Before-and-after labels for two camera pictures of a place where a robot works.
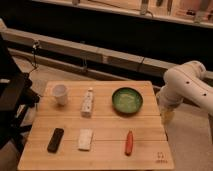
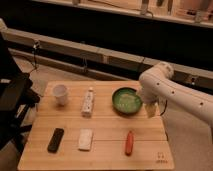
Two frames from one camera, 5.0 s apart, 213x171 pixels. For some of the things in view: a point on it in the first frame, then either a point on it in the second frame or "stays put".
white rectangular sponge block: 84,138 stays put
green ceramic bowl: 127,100 stays put
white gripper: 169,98 to 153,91
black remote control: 55,140 stays put
